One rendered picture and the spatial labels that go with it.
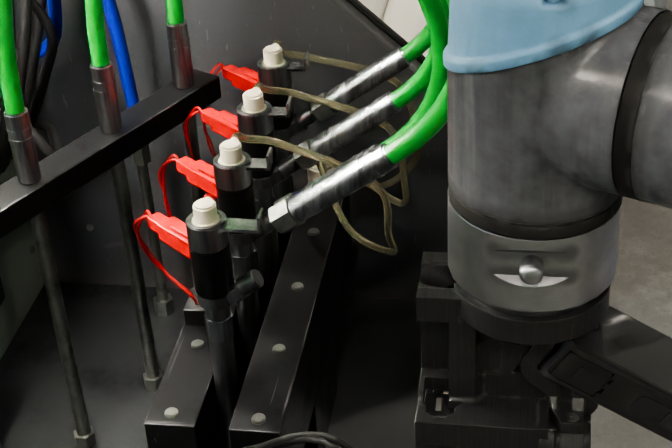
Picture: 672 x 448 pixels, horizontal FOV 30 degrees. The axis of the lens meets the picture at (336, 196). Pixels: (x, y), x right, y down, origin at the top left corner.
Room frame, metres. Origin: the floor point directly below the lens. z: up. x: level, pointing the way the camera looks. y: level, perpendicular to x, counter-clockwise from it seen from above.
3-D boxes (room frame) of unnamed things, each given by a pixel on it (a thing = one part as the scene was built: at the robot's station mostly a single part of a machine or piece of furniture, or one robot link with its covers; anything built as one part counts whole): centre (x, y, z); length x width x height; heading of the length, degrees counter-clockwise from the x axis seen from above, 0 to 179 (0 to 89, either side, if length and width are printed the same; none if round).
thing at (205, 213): (0.72, 0.09, 1.12); 0.02 x 0.02 x 0.03
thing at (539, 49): (0.46, -0.09, 1.35); 0.09 x 0.08 x 0.11; 57
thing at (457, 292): (0.46, -0.08, 1.19); 0.09 x 0.08 x 0.12; 80
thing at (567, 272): (0.46, -0.09, 1.27); 0.08 x 0.08 x 0.05
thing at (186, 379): (0.83, 0.07, 0.91); 0.34 x 0.10 x 0.15; 170
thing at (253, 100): (0.87, 0.06, 1.12); 0.02 x 0.02 x 0.03
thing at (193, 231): (0.71, 0.08, 1.02); 0.05 x 0.03 x 0.21; 80
